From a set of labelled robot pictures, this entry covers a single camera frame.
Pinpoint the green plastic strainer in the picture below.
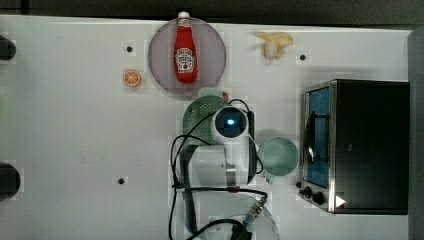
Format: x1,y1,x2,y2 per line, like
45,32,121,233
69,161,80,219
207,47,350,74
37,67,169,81
183,87,229,146

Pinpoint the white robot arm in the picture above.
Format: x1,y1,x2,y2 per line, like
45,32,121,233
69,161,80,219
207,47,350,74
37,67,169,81
170,105,280,240

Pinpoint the red strawberry toy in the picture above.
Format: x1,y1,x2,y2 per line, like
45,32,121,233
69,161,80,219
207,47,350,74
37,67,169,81
222,92,229,102

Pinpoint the red ketchup bottle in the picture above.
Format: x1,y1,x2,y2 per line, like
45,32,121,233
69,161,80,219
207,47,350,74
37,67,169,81
174,11,198,84

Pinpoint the grey round plate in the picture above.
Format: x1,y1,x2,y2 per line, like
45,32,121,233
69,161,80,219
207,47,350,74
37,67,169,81
148,18,226,99

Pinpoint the green mug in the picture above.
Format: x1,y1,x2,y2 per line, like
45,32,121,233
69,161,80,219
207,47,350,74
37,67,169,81
258,137,299,184

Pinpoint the orange slice toy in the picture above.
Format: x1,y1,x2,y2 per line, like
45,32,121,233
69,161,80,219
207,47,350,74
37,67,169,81
123,70,141,87

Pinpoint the peeled banana toy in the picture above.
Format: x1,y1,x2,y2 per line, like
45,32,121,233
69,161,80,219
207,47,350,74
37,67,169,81
255,32,294,60

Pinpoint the black toaster oven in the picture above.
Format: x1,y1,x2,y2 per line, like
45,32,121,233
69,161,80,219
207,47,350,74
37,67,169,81
297,79,410,215

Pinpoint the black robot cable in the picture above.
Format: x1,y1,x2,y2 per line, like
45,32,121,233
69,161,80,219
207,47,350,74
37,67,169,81
168,98,269,240

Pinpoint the black cylinder post lower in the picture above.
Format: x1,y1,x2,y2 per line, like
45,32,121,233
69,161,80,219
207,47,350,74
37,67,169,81
0,162,21,201

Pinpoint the black cylinder post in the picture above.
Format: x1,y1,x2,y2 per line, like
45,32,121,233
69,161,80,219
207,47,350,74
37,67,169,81
0,36,16,61
0,162,21,201

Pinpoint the black cylinder post upper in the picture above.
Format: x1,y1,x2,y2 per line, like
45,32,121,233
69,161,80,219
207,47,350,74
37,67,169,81
0,36,16,61

